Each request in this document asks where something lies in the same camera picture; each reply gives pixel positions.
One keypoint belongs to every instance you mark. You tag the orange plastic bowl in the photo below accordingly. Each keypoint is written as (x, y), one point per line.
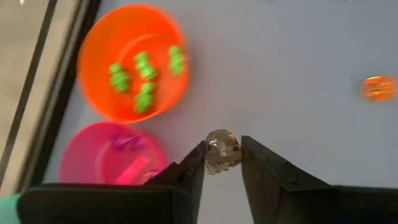
(99, 46)

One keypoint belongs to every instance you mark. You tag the orange translucent pumpkin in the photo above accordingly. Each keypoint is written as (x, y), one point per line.
(379, 88)

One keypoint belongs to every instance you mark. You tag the pink plastic bowl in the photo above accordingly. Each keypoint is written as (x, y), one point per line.
(81, 161)

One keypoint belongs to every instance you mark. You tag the blue-grey table mat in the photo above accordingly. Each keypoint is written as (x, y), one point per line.
(280, 62)

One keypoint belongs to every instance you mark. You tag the grey translucent skull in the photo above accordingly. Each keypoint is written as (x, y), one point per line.
(222, 149)

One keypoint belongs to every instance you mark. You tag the pink plastic stick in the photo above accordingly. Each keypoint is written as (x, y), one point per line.
(132, 170)

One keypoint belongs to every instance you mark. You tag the black metal table frame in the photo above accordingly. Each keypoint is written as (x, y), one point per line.
(62, 93)

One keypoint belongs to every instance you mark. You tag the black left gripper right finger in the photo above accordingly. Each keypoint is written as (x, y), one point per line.
(311, 205)

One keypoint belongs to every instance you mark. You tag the teal plastic basket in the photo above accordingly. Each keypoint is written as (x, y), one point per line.
(7, 210)

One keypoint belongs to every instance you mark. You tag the green plastic skeleton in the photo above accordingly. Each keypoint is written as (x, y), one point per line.
(177, 60)
(119, 77)
(145, 65)
(144, 98)

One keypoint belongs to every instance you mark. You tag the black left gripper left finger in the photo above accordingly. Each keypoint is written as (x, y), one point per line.
(109, 205)

